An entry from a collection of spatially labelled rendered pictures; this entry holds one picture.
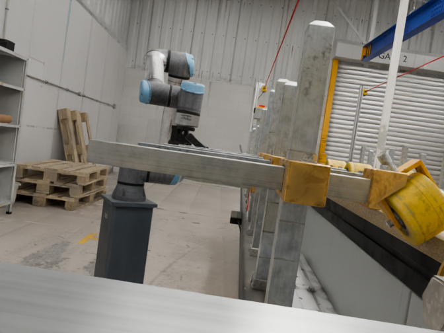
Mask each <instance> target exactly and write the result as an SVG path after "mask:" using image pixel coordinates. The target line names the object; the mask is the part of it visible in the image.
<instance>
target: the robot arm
mask: <svg viewBox="0 0 444 333"><path fill-rule="evenodd" d="M143 65H144V67H145V79H144V80H142V81H141V84H140V88H139V101H140V102H141V103H144V104H152V105H157V106H164V109H163V117H162V122H161V130H160V136H159V144H158V145H163V143H167V144H172V145H178V144H181V145H189V146H191V145H192V144H193V145H194V146H195V147H203V148H208V149H210V148H209V147H206V146H205V145H204V144H203V143H202V142H201V141H200V140H199V139H198V138H197V137H195V136H194V135H193V134H192V133H189V131H195V128H198V124H199V120H200V113H201V109H202V102H203V97H204V92H205V86H204V85H202V84H199V83H193V82H189V80H190V77H193V75H194V57H193V55H191V54H187V53H185V52H184V53H183V52H176V51H172V50H166V49H154V50H150V51H148V52H147V53H146V54H145V56H144V58H143ZM164 72H166V73H168V83H167V84H164ZM183 131H184V134H182V132H183ZM183 179H184V177H183V176H178V175H173V174H164V173H159V172H151V171H146V170H137V169H132V168H124V167H119V171H118V181H117V185H116V187H115V189H114V191H113V192H112V198H113V199H115V200H120V201H125V202H145V201H146V195H145V190H144V183H145V182H148V183H154V184H166V185H176V184H177V183H178V182H181V181H182V180H183Z"/></svg>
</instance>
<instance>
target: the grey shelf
mask: <svg viewBox="0 0 444 333"><path fill-rule="evenodd" d="M28 60H29V59H28V58H27V57H24V56H22V55H20V54H18V53H15V52H13V51H11V50H8V49H7V48H4V47H2V46H0V114H4V115H9V116H11V117H12V119H13V120H12V122H11V123H9V124H8V123H1V122H0V207H1V206H4V205H8V211H6V214H12V211H11V210H12V203H13V192H14V186H15V175H16V169H17V158H18V151H19V140H20V129H21V123H22V112H23V106H24V95H25V88H26V78H27V71H28ZM23 70H24V73H23ZM22 76H23V79H22ZM20 93H21V96H20ZM19 104H20V107H19ZM17 122H18V124H17ZM16 133H17V136H16ZM15 139H16V142H15ZM14 150H15V154H14ZM13 156H14V160H13ZM12 168H13V171H12ZM11 173H12V177H11ZM10 185H11V188H10ZM9 191H10V194H9Z"/></svg>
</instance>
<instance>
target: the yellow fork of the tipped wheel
mask: <svg viewBox="0 0 444 333"><path fill-rule="evenodd" d="M377 158H378V160H379V162H380V163H381V165H380V167H379V169H375V168H364V171H363V178H367V179H370V180H371V183H370V187H369V195H368V200H367V203H364V202H359V204H361V205H363V206H365V207H367V208H369V209H377V210H381V209H382V211H383V213H384V214H385V216H386V217H387V219H388V220H387V221H385V223H386V224H387V226H388V227H389V228H391V227H396V228H397V229H400V228H401V225H400V219H399V218H398V216H396V215H395V216H394V213H393V212H392V211H391V209H390V207H389V205H388V204H387V202H386V201H385V199H384V198H386V197H387V196H389V195H391V194H393V193H394V192H396V191H397V190H399V189H401V188H403V187H405V185H406V182H407V177H408V174H407V172H410V171H411V170H413V169H415V170H416V172H419V173H421V174H423V175H425V176H426V177H428V178H429V179H430V180H431V181H432V182H433V183H434V184H435V185H436V186H437V184H436V183H435V181H434V180H433V178H432V177H431V175H430V173H429V172H428V170H427V168H426V166H425V165H424V164H423V162H422V160H420V159H412V160H410V161H408V162H407V163H405V164H403V165H402V166H400V167H398V168H397V167H396V165H395V164H394V163H393V161H392V159H391V157H390V156H389V154H388V153H387V151H384V152H382V153H380V154H379V155H377ZM437 187H438V186H437ZM377 203H378V205H377ZM379 206H380V207H379ZM380 208H381V209H380Z"/></svg>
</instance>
